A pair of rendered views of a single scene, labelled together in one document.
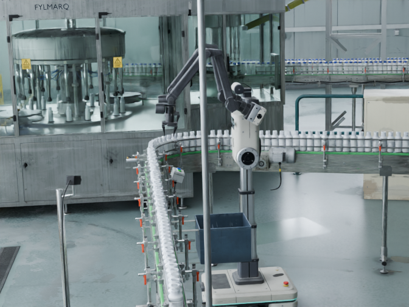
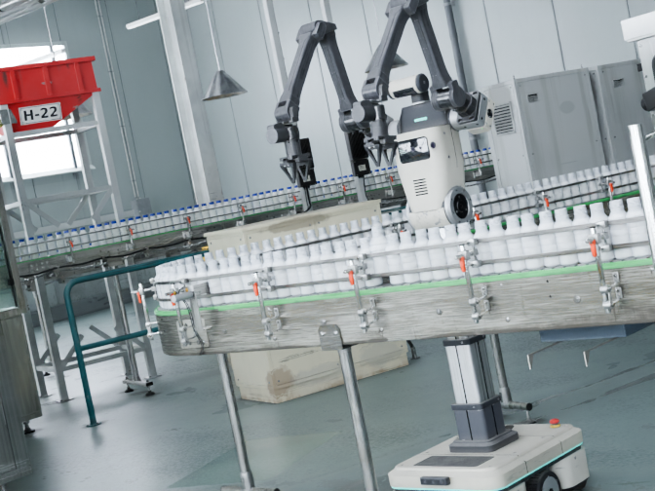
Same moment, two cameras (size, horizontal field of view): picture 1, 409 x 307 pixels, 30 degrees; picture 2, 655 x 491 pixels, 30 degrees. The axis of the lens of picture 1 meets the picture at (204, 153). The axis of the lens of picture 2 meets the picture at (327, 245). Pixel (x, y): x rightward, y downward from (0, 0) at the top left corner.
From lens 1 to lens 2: 3.93 m
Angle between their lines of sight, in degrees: 43
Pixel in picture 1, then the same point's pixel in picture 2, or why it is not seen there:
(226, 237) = not seen: hidden behind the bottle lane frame
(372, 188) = (287, 381)
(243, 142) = (450, 176)
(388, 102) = (277, 232)
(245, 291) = (526, 449)
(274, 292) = (559, 436)
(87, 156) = not seen: outside the picture
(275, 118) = (16, 341)
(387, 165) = not seen: hidden behind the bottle
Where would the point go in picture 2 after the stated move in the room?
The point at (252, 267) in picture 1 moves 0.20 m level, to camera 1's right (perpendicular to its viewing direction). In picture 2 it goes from (497, 414) to (528, 400)
